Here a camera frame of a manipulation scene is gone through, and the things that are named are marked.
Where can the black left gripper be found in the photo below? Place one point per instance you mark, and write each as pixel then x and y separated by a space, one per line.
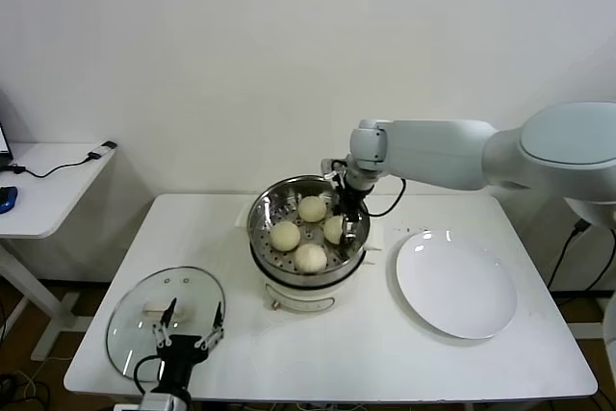
pixel 183 348

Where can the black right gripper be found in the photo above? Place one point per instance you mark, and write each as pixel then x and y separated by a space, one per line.
pixel 352 201

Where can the white steamed baozi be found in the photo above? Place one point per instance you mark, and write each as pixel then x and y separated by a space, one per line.
pixel 332 229
pixel 285 236
pixel 312 209
pixel 310 258

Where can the round glass pot lid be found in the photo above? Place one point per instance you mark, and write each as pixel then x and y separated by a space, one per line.
pixel 135 295

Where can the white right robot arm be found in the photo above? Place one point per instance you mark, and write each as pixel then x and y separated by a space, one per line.
pixel 433 151

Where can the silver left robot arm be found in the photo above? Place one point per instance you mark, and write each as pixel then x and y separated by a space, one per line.
pixel 159 403

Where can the stainless steel steamer basket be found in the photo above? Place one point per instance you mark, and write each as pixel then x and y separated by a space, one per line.
pixel 262 209

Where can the white round plate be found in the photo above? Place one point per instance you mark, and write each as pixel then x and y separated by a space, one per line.
pixel 452 286

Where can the white rounded-corner desk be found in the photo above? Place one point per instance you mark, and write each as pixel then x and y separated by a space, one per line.
pixel 48 199

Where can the white and black dongle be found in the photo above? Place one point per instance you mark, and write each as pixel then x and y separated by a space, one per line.
pixel 107 147

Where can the blue computer mouse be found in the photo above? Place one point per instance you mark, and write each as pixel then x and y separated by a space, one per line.
pixel 8 199

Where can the black laptop screen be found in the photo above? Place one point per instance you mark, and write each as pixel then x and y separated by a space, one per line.
pixel 5 141

